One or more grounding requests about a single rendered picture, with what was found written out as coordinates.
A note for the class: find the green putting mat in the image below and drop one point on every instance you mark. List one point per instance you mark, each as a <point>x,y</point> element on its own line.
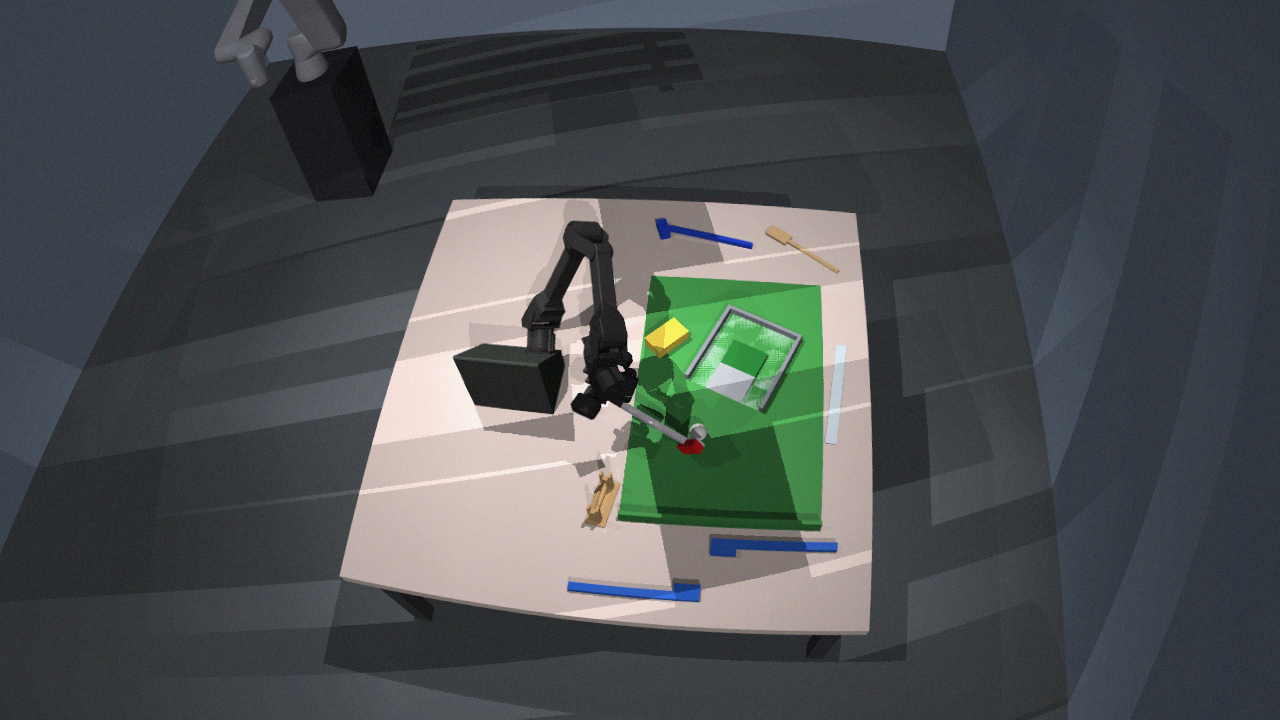
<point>760,465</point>

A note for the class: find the blue rectangular bar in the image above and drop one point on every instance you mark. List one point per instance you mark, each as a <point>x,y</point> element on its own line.
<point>664,232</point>

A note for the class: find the yellow rectangular block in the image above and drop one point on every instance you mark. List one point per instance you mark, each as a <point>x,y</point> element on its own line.
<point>666,338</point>

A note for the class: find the blue l-shaped flat bar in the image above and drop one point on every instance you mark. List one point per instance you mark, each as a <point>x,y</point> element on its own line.
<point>727,547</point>
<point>681,592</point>

